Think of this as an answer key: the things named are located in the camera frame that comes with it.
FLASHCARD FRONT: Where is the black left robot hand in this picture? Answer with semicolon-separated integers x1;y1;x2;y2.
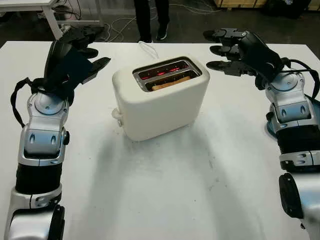
32;25;112;106

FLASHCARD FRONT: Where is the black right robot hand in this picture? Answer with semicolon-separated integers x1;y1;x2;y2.
202;27;287;91

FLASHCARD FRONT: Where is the slice of toast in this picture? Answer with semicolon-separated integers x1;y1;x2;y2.
151;76;193;91

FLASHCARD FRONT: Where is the person in black trousers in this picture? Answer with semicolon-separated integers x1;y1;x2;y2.
133;0;171;43

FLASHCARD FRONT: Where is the cream two-slot toaster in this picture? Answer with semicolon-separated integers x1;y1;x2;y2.
109;56;210;142

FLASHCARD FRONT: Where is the white desk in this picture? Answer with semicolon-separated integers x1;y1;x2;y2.
0;0;105;41

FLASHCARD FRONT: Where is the black bag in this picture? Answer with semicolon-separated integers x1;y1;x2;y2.
261;0;313;20

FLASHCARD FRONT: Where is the wooden crate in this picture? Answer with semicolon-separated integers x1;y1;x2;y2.
214;0;270;9

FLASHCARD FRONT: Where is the blue plastic tray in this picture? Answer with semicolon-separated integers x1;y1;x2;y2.
264;93;320;140

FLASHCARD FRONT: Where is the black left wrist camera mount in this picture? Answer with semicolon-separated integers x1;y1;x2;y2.
46;47;93;93

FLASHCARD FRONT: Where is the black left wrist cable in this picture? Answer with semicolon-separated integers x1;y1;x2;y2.
9;77;36;127

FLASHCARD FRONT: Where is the white toaster power cord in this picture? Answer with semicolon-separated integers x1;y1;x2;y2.
138;40;159;60

